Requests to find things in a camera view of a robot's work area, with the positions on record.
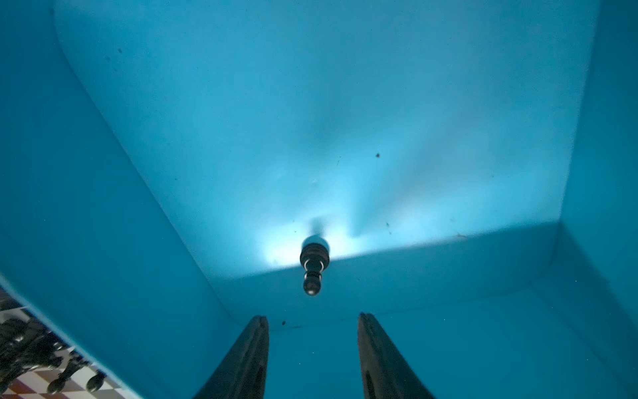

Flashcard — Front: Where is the black chess pawn in tray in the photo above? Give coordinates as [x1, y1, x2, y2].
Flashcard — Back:
[300, 243, 330, 297]

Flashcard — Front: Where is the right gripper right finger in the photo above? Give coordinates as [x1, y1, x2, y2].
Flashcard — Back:
[357, 313, 435, 399]

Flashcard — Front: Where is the black white chess board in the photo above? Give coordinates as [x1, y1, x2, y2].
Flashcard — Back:
[1, 290, 138, 398]

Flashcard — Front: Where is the blue plastic tray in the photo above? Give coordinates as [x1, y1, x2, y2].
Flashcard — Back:
[1, 1, 637, 398]

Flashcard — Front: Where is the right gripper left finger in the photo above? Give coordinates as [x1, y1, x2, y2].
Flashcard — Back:
[194, 316, 269, 399]

